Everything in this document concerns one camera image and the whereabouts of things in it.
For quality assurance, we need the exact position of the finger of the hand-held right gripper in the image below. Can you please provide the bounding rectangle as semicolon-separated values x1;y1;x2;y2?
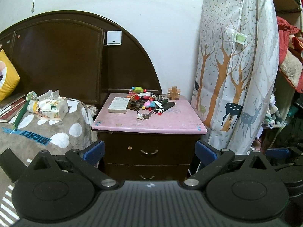
266;143;303;168

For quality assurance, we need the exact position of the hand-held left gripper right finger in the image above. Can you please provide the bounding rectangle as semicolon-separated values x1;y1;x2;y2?
183;140;273;190

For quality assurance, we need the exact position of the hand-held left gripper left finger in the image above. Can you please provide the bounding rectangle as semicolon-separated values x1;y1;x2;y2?
28;141;119;190

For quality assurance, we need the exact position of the dark wooden plain drawer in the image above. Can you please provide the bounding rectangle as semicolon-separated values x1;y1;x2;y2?
104;163;193;182

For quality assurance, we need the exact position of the dark wooden nightstand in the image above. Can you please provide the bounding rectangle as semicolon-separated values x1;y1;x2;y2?
92;93;207;182

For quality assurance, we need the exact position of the pile of mixed clothes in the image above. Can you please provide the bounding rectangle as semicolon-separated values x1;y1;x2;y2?
259;87;303;148

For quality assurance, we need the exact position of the grey polka dot printed blanket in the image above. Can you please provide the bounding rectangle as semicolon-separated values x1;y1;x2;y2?
0;98;100;194

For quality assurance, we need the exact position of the white paperback book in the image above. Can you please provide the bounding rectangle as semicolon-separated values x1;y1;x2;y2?
108;97;130;113

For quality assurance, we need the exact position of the black remote control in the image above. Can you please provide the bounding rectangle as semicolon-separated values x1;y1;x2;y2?
162;101;176;111

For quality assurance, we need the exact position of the soft tissue pack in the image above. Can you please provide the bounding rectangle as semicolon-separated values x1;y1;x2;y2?
35;90;69;121

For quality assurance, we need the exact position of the wooden burr puzzle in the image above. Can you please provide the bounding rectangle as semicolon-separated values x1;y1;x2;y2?
168;87;180;100

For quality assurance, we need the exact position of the white stick bundle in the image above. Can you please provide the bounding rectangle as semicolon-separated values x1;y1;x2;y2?
28;100;40;113

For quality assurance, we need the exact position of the beige fleece cloth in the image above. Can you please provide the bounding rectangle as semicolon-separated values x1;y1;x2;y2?
279;52;303;94

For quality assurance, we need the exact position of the black flat object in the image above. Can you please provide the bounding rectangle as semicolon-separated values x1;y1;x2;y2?
0;148;27;183

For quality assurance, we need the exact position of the stack of books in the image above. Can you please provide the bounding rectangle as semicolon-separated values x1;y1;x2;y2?
0;98;27;123

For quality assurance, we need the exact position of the dark cover book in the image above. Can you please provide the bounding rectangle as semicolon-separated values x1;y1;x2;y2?
0;93;26;111

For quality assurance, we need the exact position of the deer print wardrobe cover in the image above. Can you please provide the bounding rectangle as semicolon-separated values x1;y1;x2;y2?
191;0;280;155

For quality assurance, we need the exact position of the dark wooden headboard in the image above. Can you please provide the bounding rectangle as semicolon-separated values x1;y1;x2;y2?
0;10;162;105

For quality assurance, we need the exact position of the yellow pillow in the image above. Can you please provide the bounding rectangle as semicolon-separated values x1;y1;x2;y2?
0;49;21;102

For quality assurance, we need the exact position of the red cloth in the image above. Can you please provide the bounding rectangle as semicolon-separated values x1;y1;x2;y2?
276;16;303;63

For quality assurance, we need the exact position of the green white tag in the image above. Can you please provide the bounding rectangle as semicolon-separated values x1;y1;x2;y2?
233;32;247;44

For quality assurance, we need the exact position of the dark brown strap bundle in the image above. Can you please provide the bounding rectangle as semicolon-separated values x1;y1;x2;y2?
128;99;144;111

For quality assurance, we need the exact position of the green long-handled toy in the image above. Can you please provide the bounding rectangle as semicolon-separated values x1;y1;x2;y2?
13;91;38;131

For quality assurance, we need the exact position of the white wall switch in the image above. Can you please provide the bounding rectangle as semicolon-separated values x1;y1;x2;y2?
106;30;122;46

